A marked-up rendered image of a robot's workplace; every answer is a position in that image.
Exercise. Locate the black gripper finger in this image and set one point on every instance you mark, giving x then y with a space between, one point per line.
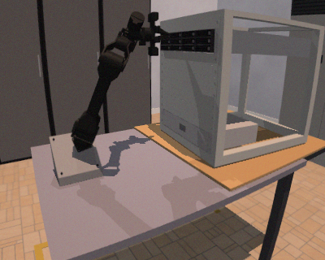
161 31
161 37

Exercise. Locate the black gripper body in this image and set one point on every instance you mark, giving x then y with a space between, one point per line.
148 34

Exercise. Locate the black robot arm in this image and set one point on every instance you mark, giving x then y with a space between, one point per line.
109 67

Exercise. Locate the grey open rack frame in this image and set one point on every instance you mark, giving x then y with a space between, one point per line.
194 86

